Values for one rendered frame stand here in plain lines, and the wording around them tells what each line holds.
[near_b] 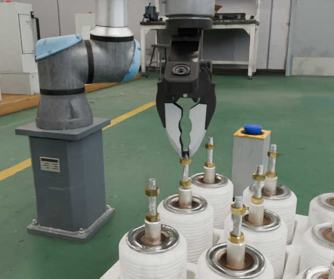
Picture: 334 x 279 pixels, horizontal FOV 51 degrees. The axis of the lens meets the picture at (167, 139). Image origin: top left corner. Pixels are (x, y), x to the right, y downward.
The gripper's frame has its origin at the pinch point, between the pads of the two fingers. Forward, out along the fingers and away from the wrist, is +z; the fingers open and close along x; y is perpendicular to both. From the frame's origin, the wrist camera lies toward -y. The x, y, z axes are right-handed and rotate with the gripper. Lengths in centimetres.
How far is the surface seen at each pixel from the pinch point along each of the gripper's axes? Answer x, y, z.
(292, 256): -18.0, -0.8, 16.9
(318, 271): -18.1, -14.8, 9.5
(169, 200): 2.7, 0.9, 9.5
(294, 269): -17.7, -4.3, 16.9
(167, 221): 2.2, -3.4, 11.1
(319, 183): -41, 78, 35
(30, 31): 158, 226, -23
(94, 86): 134, 299, 31
